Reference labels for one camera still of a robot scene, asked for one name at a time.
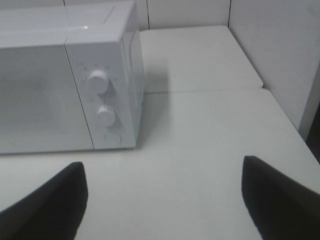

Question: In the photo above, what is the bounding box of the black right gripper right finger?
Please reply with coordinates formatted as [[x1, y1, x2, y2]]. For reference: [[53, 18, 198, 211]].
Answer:
[[241, 155, 320, 240]]

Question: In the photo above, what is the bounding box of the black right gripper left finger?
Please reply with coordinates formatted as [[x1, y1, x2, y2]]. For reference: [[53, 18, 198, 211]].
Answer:
[[0, 162, 89, 240]]

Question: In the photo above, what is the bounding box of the round white door button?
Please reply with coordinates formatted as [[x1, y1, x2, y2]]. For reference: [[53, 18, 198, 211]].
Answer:
[[104, 132, 122, 146]]

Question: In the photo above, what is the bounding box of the white timer knob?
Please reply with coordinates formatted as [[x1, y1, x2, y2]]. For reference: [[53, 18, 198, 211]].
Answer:
[[97, 105, 116, 128]]

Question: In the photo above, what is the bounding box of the white microwave door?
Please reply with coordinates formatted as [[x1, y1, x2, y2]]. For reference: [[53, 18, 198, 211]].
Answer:
[[0, 45, 94, 154]]

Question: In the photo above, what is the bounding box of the upper white power knob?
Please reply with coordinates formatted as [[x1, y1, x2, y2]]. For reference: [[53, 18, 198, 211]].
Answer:
[[86, 69, 110, 95]]

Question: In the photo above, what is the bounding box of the white microwave oven body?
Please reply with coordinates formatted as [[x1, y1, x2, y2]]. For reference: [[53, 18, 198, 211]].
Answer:
[[0, 0, 145, 150]]

